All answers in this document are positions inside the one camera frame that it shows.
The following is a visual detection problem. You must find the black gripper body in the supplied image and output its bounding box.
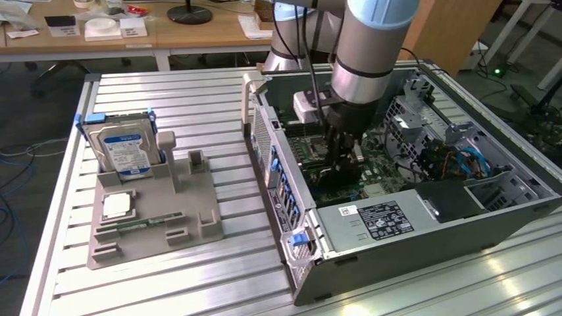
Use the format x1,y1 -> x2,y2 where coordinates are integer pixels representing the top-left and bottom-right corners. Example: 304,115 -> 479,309
321,97 -> 380,139

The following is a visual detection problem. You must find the CPU socket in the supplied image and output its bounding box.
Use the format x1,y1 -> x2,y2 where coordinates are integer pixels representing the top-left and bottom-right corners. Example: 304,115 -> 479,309
305,133 -> 329,159

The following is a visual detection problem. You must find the green motherboard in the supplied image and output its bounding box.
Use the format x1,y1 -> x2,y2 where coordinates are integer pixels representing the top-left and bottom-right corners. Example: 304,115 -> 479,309
276,115 -> 421,205

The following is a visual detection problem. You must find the metal drive cage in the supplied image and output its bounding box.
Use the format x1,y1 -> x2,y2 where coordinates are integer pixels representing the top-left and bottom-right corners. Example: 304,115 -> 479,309
380,95 -> 549,211

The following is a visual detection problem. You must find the black power supply label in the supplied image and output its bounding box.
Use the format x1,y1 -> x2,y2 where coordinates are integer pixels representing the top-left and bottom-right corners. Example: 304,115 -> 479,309
357,201 -> 416,240

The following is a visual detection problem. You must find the grey power supply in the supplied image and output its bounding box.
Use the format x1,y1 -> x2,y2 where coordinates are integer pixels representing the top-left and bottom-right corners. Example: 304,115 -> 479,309
313,190 -> 440,261

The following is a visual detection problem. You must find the white paper stack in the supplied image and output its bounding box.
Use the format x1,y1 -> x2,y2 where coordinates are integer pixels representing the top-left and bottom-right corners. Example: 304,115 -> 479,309
237,14 -> 273,40

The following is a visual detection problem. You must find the white box with red dot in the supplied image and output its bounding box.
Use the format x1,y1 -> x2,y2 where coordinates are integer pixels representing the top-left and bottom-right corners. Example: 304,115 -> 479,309
467,41 -> 491,72

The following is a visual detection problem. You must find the wooden cabinet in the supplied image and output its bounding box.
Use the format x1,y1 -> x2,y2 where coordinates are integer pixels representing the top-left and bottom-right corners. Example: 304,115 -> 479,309
396,0 -> 504,77

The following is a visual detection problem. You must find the dark grey PC case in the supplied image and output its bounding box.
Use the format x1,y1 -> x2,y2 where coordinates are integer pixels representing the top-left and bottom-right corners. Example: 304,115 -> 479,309
240,58 -> 562,307

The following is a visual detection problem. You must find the black floor equipment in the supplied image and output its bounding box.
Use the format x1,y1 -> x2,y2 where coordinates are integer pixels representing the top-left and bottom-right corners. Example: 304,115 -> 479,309
508,75 -> 562,149

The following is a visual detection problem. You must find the grey parts rack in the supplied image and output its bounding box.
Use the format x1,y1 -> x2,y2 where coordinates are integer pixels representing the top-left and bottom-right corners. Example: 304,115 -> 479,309
85,130 -> 224,271

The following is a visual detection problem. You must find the hard disk with blue carrier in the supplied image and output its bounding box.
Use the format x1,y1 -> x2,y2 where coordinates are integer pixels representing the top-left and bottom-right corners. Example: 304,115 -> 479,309
74,111 -> 165,181

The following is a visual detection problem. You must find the black round lamp base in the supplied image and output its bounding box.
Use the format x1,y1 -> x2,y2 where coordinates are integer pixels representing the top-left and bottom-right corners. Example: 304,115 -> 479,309
165,0 -> 213,25

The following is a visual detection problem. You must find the green RAM stick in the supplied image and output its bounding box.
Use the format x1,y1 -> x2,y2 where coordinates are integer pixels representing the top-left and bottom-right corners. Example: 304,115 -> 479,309
114,213 -> 182,231

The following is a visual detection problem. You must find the silver CPU chip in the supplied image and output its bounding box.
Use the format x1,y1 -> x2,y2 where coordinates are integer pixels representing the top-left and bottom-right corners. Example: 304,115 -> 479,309
99,193 -> 134,219

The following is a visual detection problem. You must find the plain white box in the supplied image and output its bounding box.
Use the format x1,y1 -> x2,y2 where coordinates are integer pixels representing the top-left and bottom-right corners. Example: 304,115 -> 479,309
118,16 -> 148,38

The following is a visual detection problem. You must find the white box with round dish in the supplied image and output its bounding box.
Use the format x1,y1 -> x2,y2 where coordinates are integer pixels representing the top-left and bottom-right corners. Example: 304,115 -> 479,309
82,18 -> 122,42

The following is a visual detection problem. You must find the black chair base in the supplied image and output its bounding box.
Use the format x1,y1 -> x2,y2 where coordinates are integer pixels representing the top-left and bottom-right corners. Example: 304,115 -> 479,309
23,59 -> 131,98

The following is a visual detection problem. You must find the wooden desk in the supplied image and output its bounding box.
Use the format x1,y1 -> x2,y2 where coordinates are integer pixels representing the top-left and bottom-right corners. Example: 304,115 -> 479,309
0,0 -> 338,72

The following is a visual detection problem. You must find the white box with black top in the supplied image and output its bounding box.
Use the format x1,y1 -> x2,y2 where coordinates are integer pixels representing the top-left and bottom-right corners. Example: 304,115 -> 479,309
43,15 -> 81,38

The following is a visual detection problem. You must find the clear plastic bag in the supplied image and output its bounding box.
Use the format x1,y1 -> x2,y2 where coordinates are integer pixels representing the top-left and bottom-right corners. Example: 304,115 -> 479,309
0,0 -> 38,30

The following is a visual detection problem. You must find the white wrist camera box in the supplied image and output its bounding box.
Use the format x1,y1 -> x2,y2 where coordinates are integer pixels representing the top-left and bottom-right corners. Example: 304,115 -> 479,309
292,91 -> 326,125

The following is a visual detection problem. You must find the black camera cable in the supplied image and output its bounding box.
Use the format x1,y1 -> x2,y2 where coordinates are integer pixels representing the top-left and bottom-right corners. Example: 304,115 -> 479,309
270,0 -> 328,128

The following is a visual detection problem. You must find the black wire bundle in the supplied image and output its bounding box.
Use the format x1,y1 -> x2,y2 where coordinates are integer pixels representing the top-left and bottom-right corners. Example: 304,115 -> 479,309
385,130 -> 460,182

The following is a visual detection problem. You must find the red wire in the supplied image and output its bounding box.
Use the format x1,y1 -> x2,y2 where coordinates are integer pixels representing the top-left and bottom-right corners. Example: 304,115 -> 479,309
440,149 -> 455,180

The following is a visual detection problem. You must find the black cable behind case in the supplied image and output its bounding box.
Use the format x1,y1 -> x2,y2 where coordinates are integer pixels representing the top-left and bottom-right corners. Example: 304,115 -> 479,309
396,47 -> 448,75

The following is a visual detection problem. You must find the blue wire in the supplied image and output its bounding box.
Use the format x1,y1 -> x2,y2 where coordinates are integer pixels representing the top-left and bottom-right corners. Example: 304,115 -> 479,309
455,147 -> 491,179

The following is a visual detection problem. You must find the white table frame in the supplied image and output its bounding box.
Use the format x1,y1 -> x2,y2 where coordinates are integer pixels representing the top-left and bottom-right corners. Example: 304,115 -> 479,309
480,0 -> 562,90

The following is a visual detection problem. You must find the white floor cable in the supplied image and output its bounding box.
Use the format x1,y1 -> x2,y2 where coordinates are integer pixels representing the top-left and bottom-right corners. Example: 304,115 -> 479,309
0,140 -> 66,157

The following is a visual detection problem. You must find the blue floor cable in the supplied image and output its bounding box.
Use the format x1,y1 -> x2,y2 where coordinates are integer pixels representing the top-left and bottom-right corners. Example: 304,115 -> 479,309
0,131 -> 37,284

